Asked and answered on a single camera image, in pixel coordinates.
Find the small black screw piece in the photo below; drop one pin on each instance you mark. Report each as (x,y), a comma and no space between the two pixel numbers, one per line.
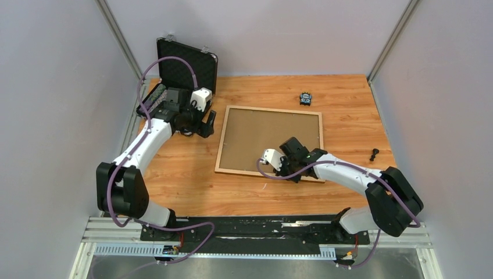
(374,153)

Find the small black blue gadget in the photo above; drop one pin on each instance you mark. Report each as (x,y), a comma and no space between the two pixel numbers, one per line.
(305,98)

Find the black poker chip case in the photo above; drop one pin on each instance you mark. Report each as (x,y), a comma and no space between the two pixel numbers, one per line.
(182,70)

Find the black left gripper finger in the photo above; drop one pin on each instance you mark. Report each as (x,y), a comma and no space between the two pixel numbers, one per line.
(205,132)
(209,125)

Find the brown cardboard backing board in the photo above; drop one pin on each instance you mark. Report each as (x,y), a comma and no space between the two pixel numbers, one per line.
(269,134)

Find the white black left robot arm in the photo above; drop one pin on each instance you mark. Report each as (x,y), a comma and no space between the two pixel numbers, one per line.
(120,184)

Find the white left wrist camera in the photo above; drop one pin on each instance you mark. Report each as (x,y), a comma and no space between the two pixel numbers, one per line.
(200,98)

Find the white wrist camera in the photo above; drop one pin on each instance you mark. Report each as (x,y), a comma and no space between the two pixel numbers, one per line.
(200,98)
(273,158)

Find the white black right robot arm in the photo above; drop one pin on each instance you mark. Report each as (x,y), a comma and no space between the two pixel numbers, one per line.
(392,204)

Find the aluminium rail frame front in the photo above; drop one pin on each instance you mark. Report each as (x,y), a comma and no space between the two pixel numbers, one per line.
(103,237)

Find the light wooden picture frame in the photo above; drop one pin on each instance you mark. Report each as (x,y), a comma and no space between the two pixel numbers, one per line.
(269,109)

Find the aluminium corner post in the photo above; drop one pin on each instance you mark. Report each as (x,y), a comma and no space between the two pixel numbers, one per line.
(393,38)
(119,36)

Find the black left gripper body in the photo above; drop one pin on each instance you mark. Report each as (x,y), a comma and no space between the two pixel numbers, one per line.
(192,120)

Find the aluminium left corner post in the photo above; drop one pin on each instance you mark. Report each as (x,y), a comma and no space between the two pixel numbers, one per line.
(119,36)

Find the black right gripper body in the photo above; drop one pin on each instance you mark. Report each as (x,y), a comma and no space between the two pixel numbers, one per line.
(288,168)

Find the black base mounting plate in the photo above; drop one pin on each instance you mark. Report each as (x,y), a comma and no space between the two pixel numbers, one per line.
(261,235)

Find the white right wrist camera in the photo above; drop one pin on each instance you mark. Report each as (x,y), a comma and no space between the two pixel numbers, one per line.
(273,158)

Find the aluminium right corner post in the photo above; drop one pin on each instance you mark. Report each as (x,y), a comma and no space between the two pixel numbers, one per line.
(393,38)

